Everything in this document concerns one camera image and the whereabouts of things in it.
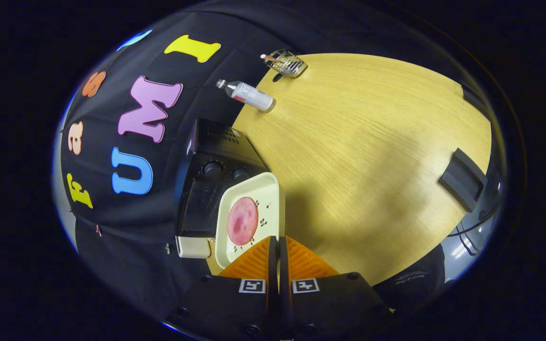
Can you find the pink ham slice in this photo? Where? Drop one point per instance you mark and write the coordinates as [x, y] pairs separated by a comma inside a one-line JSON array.
[[243, 220]]

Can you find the black rectangular block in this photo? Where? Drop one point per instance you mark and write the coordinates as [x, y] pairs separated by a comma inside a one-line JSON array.
[[462, 180]]

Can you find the black toaster oven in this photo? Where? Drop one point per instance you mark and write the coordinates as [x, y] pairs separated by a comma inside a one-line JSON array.
[[211, 156]]

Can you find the white pop-up toaster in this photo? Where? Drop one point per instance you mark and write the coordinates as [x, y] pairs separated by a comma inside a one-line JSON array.
[[192, 247]]

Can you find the cream square plate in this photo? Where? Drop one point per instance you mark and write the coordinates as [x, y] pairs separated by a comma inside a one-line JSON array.
[[266, 194]]

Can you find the small wooden stick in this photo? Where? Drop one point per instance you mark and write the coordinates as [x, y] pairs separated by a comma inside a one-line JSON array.
[[268, 58]]

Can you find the clear bottle with red label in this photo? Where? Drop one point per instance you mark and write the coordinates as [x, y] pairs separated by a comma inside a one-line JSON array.
[[251, 96]]

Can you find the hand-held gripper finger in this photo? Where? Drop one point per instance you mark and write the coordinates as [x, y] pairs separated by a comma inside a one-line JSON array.
[[283, 265], [273, 265]]

